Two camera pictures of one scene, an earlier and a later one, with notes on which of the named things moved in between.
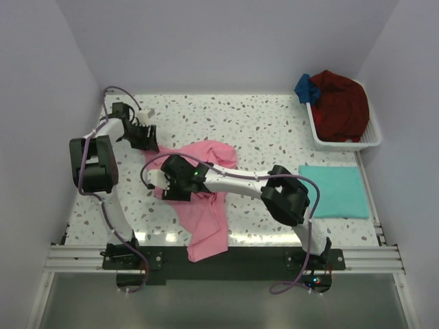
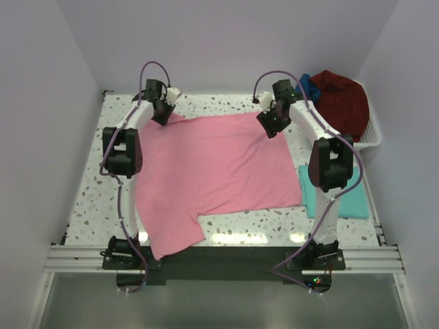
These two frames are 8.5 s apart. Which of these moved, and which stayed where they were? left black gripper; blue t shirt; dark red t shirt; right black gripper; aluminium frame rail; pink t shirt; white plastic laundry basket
Moved: pink t shirt; right black gripper; left black gripper
Stayed: blue t shirt; white plastic laundry basket; dark red t shirt; aluminium frame rail
